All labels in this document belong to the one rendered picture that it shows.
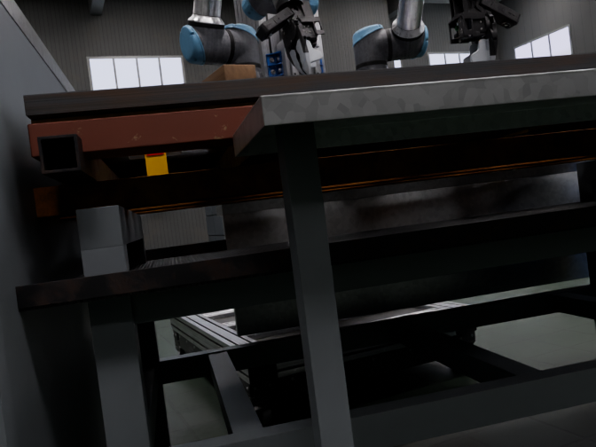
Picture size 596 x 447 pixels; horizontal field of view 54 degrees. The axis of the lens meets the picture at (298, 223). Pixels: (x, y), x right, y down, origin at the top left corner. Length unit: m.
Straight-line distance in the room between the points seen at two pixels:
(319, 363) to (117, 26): 11.35
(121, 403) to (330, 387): 0.34
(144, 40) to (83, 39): 1.07
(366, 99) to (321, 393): 0.35
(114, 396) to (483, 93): 0.65
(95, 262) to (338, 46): 11.71
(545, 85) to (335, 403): 0.44
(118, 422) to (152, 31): 11.24
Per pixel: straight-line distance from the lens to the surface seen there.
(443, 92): 0.66
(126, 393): 0.93
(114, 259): 0.91
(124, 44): 11.83
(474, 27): 1.49
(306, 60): 1.51
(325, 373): 0.73
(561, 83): 0.73
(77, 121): 0.92
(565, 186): 2.10
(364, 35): 2.23
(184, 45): 1.98
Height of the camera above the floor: 0.63
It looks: 1 degrees down
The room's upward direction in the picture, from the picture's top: 7 degrees counter-clockwise
